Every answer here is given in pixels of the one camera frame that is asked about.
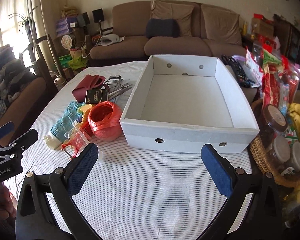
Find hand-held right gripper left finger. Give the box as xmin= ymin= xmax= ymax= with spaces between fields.
xmin=15 ymin=142 xmax=102 ymax=240

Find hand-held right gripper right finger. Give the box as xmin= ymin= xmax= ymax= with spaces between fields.
xmin=201 ymin=144 xmax=283 ymax=240

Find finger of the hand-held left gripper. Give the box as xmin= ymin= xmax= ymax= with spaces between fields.
xmin=0 ymin=122 xmax=14 ymax=143
xmin=0 ymin=129 xmax=39 ymax=155

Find red plastic grater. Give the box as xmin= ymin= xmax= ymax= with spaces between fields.
xmin=61 ymin=126 xmax=90 ymax=159

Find teal knitted glove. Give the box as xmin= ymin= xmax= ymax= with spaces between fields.
xmin=44 ymin=101 xmax=87 ymax=151

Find black tissue packet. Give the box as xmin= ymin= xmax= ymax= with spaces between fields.
xmin=85 ymin=88 xmax=108 ymax=105

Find white cardboard box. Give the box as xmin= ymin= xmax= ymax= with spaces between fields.
xmin=119 ymin=54 xmax=260 ymax=154

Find desktop with striped tablecloth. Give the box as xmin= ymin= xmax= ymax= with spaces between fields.
xmin=15 ymin=60 xmax=259 ymax=240

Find clear plastic wrapper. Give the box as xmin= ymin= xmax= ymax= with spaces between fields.
xmin=72 ymin=121 xmax=92 ymax=147

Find brown seat armchair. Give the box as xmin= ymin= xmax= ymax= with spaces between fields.
xmin=0 ymin=77 xmax=47 ymax=143

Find wicker basket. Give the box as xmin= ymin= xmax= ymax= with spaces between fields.
xmin=250 ymin=99 xmax=300 ymax=188

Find red raffia twine ball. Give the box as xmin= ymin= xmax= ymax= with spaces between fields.
xmin=88 ymin=101 xmax=122 ymax=142

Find pile of folded clothes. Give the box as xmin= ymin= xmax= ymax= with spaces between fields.
xmin=0 ymin=44 xmax=35 ymax=130

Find yellow plastic corkscrew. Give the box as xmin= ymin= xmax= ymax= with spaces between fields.
xmin=79 ymin=104 xmax=94 ymax=135

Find jar with grey lid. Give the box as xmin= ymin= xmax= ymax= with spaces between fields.
xmin=290 ymin=145 xmax=300 ymax=172
xmin=272 ymin=135 xmax=294 ymax=165

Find maroon pouch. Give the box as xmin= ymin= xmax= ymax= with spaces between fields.
xmin=72 ymin=74 xmax=106 ymax=101

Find dark wooden chair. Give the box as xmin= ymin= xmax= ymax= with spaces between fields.
xmin=19 ymin=34 xmax=63 ymax=90

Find jar with brown lid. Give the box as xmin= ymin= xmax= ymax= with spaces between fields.
xmin=262 ymin=104 xmax=288 ymax=145

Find steel kitchen tool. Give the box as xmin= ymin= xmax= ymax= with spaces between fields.
xmin=107 ymin=79 xmax=133 ymax=98

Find green plastic bag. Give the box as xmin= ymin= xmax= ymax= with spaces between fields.
xmin=67 ymin=52 xmax=87 ymax=70

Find bunch of bananas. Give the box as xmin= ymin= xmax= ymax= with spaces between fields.
xmin=289 ymin=102 xmax=300 ymax=140

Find black remote control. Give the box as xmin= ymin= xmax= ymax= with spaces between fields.
xmin=229 ymin=61 xmax=248 ymax=85

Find round tin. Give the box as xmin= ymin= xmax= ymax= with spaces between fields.
xmin=61 ymin=35 xmax=73 ymax=49

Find pile of red snack bags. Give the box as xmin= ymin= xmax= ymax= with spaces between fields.
xmin=261 ymin=42 xmax=300 ymax=115

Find red white snack bag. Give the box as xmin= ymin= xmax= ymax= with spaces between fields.
xmin=245 ymin=49 xmax=265 ymax=85

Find purple tissue box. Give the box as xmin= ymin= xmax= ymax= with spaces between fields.
xmin=57 ymin=27 xmax=74 ymax=37
xmin=56 ymin=17 xmax=77 ymax=28

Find potted plant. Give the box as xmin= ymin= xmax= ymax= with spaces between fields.
xmin=9 ymin=6 xmax=38 ymax=30

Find white coat stand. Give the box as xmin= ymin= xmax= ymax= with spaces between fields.
xmin=24 ymin=0 xmax=65 ymax=85

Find brown sofa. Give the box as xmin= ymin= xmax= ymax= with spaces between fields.
xmin=89 ymin=0 xmax=248 ymax=62

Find tan sofa cushion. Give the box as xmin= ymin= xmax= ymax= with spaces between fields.
xmin=151 ymin=1 xmax=195 ymax=37
xmin=201 ymin=4 xmax=240 ymax=46

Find dark blue pillow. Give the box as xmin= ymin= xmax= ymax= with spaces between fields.
xmin=146 ymin=18 xmax=180 ymax=39

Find metal wire whisk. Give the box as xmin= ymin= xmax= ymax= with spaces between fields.
xmin=104 ymin=75 xmax=122 ymax=87

